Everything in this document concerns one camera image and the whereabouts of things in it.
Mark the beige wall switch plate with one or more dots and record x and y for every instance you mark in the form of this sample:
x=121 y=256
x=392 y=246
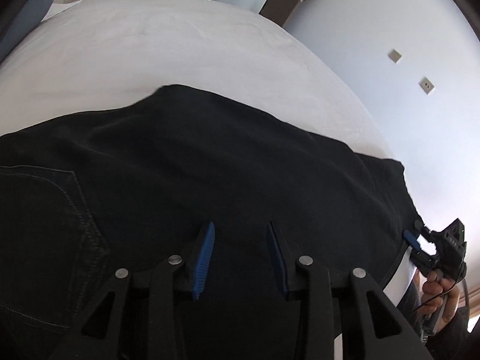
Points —
x=395 y=56

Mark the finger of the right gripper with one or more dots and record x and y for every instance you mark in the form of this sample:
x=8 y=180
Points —
x=420 y=226

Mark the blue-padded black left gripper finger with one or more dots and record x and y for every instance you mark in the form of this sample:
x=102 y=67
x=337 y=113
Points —
x=136 y=315

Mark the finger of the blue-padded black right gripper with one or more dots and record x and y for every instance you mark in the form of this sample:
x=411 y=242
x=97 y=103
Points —
x=371 y=326

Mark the wall power socket plate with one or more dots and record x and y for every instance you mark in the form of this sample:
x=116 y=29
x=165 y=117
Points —
x=426 y=85

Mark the rolled blue duvet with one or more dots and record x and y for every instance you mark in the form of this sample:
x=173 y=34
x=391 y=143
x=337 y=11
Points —
x=27 y=19

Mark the person's right hand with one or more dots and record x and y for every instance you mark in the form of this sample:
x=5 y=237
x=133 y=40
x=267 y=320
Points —
x=439 y=301

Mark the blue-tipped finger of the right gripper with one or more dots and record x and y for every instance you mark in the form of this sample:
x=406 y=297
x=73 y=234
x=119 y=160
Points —
x=411 y=240

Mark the black denim pants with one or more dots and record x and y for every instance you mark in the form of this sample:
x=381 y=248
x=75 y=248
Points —
x=87 y=194

